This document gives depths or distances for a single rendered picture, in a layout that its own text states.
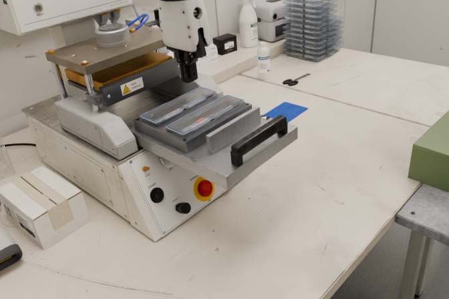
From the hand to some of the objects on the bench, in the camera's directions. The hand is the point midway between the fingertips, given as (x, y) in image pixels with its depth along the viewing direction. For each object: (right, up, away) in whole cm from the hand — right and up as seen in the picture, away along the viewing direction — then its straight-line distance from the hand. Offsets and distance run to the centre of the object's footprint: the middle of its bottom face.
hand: (188, 71), depth 86 cm
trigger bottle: (+19, +27, +105) cm, 110 cm away
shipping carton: (-35, -34, +15) cm, 51 cm away
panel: (+4, -29, +14) cm, 33 cm away
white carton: (-8, +15, +88) cm, 89 cm away
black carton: (+8, +23, +100) cm, 103 cm away
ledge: (+8, +19, +102) cm, 104 cm away
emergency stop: (+3, -28, +15) cm, 32 cm away
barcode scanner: (-44, -39, +7) cm, 59 cm away
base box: (-15, -22, +33) cm, 42 cm away
